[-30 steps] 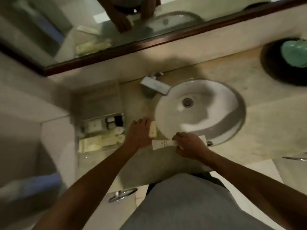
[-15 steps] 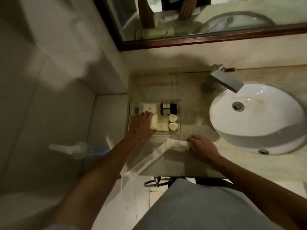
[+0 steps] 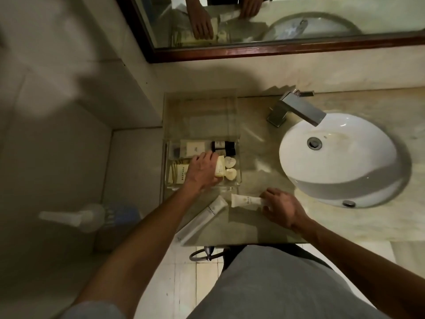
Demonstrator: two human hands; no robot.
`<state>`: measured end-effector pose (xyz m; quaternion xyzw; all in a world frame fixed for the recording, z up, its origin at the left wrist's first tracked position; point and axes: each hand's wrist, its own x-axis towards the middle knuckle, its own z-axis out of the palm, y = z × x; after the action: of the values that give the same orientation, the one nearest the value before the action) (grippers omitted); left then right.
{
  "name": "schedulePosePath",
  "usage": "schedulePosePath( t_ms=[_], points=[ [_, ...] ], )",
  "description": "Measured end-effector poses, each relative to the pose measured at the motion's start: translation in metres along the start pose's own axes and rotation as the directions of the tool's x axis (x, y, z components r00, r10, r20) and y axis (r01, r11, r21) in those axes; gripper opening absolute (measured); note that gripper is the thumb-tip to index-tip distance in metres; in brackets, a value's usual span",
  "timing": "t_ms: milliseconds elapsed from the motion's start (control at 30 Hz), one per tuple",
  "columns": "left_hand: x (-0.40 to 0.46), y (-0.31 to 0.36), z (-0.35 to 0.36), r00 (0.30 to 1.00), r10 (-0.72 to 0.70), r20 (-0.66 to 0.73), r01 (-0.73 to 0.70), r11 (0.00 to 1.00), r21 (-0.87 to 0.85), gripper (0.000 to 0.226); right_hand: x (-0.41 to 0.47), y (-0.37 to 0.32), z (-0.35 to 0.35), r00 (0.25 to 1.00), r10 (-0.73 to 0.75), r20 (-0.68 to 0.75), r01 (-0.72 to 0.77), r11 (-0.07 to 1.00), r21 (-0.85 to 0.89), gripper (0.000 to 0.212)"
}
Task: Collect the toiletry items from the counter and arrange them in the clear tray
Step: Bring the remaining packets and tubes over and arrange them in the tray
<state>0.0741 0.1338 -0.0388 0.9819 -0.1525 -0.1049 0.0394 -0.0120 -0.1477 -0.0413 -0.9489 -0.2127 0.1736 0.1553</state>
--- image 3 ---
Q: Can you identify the person's right forearm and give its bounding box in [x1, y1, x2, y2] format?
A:
[297, 217, 425, 319]

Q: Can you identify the person's right hand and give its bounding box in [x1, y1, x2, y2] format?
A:
[260, 187, 313, 233]

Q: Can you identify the small square white packet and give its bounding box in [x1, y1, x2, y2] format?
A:
[181, 141, 207, 158]

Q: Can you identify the long cream striped packet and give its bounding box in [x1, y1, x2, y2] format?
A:
[170, 162, 190, 188]

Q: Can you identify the person's left hand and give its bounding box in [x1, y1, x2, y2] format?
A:
[183, 150, 222, 195]

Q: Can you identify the wooden framed mirror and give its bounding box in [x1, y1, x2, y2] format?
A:
[114, 0, 425, 63]

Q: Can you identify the transparent tray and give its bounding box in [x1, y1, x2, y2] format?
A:
[160, 90, 242, 196]

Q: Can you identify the blue spray bottle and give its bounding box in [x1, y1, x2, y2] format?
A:
[38, 203, 142, 233]

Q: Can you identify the long white toothbrush packet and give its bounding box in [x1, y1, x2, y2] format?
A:
[176, 195, 229, 246]
[231, 193, 270, 210]

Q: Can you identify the person's left forearm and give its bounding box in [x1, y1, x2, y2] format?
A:
[74, 184, 200, 313]

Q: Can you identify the chrome towel ring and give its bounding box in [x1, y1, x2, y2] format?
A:
[189, 246, 230, 262]

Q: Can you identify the white sink basin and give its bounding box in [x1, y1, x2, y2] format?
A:
[278, 112, 407, 209]

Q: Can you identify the clear packet with dark comb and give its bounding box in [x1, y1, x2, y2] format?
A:
[169, 140, 186, 160]

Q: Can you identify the chrome square faucet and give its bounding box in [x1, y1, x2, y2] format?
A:
[267, 89, 328, 128]

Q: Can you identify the person's grey shirt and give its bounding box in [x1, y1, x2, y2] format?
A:
[61, 245, 392, 319]

